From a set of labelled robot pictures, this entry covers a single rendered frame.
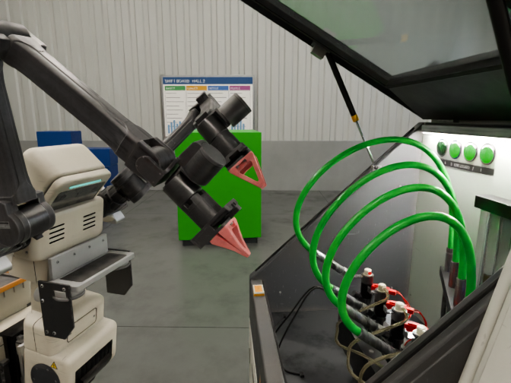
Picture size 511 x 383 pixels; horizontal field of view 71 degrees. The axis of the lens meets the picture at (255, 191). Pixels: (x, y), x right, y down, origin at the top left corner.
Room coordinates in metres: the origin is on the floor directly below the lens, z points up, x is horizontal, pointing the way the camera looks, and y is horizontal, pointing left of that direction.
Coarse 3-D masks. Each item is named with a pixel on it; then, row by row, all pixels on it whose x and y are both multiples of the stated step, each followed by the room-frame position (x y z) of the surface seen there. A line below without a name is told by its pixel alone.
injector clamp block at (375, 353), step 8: (352, 320) 0.80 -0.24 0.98; (344, 328) 0.79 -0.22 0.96; (344, 336) 0.79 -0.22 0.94; (352, 336) 0.74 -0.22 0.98; (344, 344) 0.78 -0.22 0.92; (360, 344) 0.70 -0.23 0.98; (368, 344) 0.70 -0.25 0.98; (344, 352) 0.78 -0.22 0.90; (360, 352) 0.68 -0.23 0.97; (368, 352) 0.67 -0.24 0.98; (376, 352) 0.67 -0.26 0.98; (352, 360) 0.73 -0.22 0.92; (360, 360) 0.68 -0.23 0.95; (368, 360) 0.65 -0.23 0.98; (384, 360) 0.65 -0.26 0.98; (352, 368) 0.73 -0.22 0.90; (360, 368) 0.68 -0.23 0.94; (368, 368) 0.64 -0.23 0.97; (376, 368) 0.62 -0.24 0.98; (368, 376) 0.64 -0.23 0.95
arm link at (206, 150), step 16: (192, 144) 0.65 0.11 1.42; (208, 144) 0.67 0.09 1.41; (144, 160) 0.65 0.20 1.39; (176, 160) 0.65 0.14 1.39; (192, 160) 0.64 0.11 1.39; (208, 160) 0.63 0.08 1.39; (224, 160) 0.67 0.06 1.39; (144, 176) 0.65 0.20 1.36; (160, 176) 0.64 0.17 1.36; (192, 176) 0.64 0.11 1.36; (208, 176) 0.64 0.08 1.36
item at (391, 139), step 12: (360, 144) 0.79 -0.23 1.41; (372, 144) 0.79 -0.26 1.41; (420, 144) 0.80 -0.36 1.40; (336, 156) 0.79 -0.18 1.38; (432, 156) 0.80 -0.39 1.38; (324, 168) 0.78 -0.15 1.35; (444, 168) 0.80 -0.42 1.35; (312, 180) 0.78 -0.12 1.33; (300, 204) 0.78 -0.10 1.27; (300, 240) 0.78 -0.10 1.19
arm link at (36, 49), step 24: (0, 48) 0.69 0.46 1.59; (24, 48) 0.70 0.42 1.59; (24, 72) 0.71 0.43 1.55; (48, 72) 0.70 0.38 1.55; (72, 96) 0.69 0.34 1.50; (96, 96) 0.70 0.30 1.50; (96, 120) 0.68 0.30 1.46; (120, 120) 0.68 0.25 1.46; (120, 144) 0.66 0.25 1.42; (144, 144) 0.66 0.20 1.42
